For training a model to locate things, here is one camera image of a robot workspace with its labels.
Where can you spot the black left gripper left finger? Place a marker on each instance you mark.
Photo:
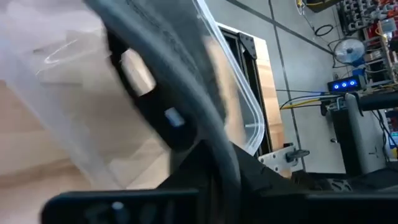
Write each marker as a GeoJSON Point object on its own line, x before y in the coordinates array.
{"type": "Point", "coordinates": [155, 105]}

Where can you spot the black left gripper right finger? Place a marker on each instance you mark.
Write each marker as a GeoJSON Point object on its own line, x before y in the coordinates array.
{"type": "Point", "coordinates": [261, 175]}

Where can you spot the dark grey hat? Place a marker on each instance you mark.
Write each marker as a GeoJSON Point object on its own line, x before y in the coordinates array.
{"type": "Point", "coordinates": [174, 46]}

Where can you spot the black clamp knob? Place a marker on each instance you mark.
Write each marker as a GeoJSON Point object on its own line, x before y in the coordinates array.
{"type": "Point", "coordinates": [298, 153]}

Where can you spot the black cabinet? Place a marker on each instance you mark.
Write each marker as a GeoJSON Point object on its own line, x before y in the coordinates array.
{"type": "Point", "coordinates": [342, 140]}

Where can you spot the clear plastic storage bin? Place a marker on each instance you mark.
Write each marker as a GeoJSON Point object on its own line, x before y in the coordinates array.
{"type": "Point", "coordinates": [62, 99]}

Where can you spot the black box with blue lights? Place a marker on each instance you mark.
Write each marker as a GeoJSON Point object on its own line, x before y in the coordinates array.
{"type": "Point", "coordinates": [343, 84]}

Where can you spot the black horizontal tube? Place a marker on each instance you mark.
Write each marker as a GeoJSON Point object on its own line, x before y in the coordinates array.
{"type": "Point", "coordinates": [381, 101]}

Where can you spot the blue floor fan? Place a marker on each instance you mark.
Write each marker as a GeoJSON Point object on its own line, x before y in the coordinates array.
{"type": "Point", "coordinates": [349, 51]}

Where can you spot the cluttered storage shelf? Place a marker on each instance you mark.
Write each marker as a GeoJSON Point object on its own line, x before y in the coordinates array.
{"type": "Point", "coordinates": [373, 28]}

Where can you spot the white mounting bracket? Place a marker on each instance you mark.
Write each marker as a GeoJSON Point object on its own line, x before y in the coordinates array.
{"type": "Point", "coordinates": [275, 160]}

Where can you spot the black table frame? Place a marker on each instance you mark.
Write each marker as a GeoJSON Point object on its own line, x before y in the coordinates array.
{"type": "Point", "coordinates": [250, 81]}

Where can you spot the black corner bracket plate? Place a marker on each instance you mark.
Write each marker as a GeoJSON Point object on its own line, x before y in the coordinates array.
{"type": "Point", "coordinates": [248, 43]}

